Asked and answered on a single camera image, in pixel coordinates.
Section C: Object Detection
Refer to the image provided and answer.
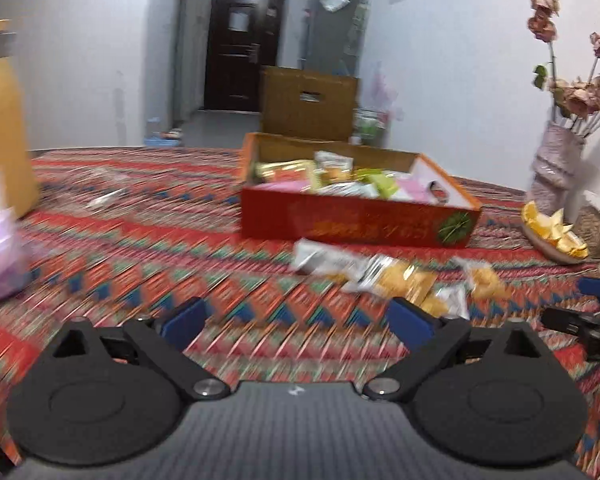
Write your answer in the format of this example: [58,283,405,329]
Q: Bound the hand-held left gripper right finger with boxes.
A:
[362,297,551,401]

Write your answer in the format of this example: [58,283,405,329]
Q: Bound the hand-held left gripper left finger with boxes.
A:
[45,297,231,401]

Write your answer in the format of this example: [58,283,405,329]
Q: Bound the yellow cracker snack packet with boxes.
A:
[342,255,437,307]
[452,257,512,302]
[420,282,471,322]

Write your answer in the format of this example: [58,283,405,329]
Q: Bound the white silver snack packet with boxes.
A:
[292,238,363,282]

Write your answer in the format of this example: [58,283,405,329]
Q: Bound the orange cardboard box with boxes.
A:
[239,132,483,250]

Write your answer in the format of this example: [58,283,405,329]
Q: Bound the woven straw basket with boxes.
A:
[573,191,600,261]

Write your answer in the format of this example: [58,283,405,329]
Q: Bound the bowl of yellow chips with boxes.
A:
[520,201,592,265]

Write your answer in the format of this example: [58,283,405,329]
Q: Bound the orange peel pieces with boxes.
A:
[522,201,589,259]

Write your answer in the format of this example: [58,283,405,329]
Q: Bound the pink ribbed vase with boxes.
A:
[525,120,587,217]

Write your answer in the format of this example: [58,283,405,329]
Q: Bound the clear plastic wrapper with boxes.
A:
[86,187,132,209]

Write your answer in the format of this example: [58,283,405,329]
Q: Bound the pile of assorted snack packets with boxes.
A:
[251,150,449,206]

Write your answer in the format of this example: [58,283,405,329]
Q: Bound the dried rose bouquet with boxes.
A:
[526,0,600,139]

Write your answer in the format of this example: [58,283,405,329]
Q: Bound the blue plastic basin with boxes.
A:
[143,117,184,148]

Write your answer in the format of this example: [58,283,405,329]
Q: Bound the metal storage rack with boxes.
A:
[351,107,389,147]

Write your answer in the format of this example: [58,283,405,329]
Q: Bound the purple plastic bag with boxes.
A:
[0,167,34,311]

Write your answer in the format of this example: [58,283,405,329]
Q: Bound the pink plastic bag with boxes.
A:
[372,62,399,122]

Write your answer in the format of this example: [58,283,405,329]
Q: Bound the large brown cardboard box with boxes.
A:
[260,65,360,145]

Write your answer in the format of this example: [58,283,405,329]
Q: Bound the yellow plastic container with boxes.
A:
[0,19,42,221]

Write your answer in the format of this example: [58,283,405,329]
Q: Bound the dark brown door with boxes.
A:
[203,0,287,111]

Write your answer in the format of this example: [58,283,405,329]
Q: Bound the grey refrigerator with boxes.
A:
[303,0,370,77]

